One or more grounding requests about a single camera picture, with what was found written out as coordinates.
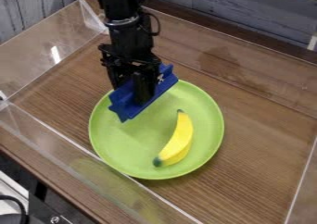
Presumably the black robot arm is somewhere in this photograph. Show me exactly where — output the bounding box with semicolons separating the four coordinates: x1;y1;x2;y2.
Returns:
98;0;161;105

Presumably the blue plastic block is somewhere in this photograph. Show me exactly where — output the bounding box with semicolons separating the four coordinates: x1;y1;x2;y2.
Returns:
108;64;178;122

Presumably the clear acrylic enclosure wall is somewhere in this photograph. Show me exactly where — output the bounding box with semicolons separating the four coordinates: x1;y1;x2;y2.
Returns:
0;0;317;224

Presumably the green round plate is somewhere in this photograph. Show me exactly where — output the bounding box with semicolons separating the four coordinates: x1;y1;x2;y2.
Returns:
88;81;225;180

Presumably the yellow toy banana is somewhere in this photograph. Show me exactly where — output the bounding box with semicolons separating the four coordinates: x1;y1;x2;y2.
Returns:
153;109;193;168

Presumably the black cable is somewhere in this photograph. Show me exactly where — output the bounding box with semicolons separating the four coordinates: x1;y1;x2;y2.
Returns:
0;195;29;224

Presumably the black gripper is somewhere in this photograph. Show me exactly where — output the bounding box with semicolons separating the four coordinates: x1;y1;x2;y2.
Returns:
99;18;161;106

